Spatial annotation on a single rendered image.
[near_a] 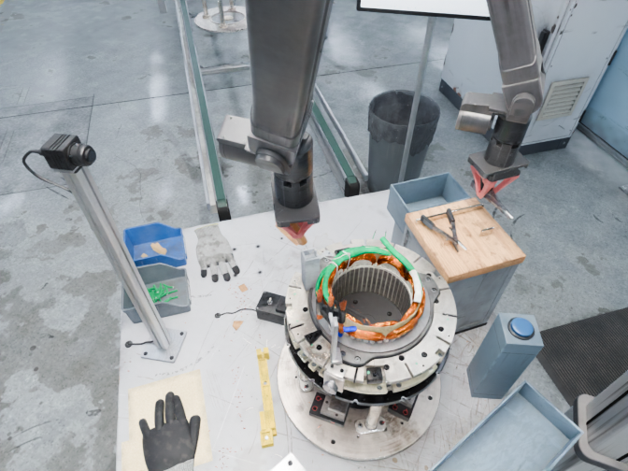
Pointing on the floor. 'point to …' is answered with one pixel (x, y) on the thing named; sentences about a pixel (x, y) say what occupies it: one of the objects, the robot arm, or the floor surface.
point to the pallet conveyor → (213, 191)
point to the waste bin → (391, 163)
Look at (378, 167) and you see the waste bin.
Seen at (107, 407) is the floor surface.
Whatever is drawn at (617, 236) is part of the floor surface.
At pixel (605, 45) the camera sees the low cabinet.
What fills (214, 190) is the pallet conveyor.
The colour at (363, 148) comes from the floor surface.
